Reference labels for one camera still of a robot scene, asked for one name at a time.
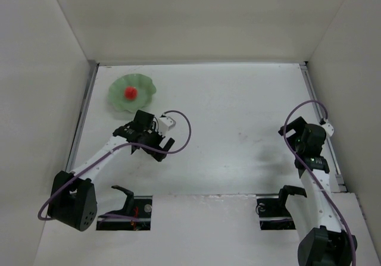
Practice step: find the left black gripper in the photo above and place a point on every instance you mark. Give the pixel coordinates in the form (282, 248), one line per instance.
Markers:
(161, 149)

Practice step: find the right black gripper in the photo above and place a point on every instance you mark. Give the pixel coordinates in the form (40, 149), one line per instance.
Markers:
(291, 128)

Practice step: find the red fake fruit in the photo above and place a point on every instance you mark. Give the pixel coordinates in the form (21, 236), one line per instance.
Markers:
(130, 93)

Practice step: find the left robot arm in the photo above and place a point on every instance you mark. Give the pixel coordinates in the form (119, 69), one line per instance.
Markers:
(73, 199)

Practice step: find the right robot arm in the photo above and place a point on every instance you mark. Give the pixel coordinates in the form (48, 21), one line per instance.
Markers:
(324, 239)

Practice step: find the green wavy fruit bowl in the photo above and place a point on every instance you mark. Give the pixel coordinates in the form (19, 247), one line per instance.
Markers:
(146, 90)

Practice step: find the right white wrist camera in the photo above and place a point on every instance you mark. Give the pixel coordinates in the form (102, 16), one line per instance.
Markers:
(329, 129)

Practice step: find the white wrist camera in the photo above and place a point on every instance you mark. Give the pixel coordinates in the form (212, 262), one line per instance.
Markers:
(165, 124)
(329, 129)

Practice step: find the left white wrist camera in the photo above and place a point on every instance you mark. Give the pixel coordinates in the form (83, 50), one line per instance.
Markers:
(165, 124)

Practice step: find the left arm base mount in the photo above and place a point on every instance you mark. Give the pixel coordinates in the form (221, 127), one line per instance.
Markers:
(133, 218)

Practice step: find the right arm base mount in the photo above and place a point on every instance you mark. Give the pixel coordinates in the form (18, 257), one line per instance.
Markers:
(272, 216)

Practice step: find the left aluminium frame rail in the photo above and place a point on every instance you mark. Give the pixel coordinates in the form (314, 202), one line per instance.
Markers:
(82, 115)

